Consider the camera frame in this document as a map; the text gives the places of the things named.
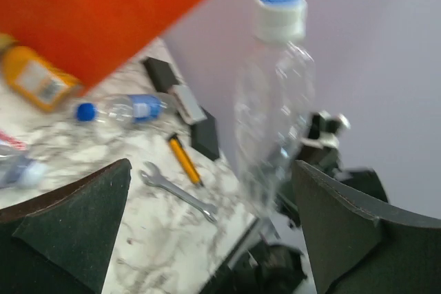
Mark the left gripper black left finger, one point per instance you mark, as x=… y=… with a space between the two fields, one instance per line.
x=62 y=241

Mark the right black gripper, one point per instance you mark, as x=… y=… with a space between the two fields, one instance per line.
x=325 y=159

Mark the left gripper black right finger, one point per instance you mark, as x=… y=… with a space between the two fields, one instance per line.
x=385 y=249

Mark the clear water bottle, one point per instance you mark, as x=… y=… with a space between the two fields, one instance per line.
x=273 y=100

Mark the blue label slim bottle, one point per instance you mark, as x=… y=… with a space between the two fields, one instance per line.
x=127 y=109

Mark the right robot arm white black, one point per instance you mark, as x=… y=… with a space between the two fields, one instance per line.
x=273 y=256

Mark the orange plastic bin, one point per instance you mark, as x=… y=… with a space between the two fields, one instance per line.
x=89 y=38

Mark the red white label bottle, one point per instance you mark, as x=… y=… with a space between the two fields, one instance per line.
x=11 y=141

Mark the silver wrench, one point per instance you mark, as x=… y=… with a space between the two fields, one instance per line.
x=154 y=178

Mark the black square pad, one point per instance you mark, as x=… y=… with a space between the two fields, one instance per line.
x=204 y=137

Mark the grey small case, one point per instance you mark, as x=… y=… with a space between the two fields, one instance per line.
x=187 y=105

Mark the orange juice small bottle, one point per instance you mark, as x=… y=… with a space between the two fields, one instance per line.
x=34 y=78

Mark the black flat box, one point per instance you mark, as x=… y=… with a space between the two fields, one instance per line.
x=160 y=73

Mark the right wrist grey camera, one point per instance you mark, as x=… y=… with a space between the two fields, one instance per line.
x=324 y=130

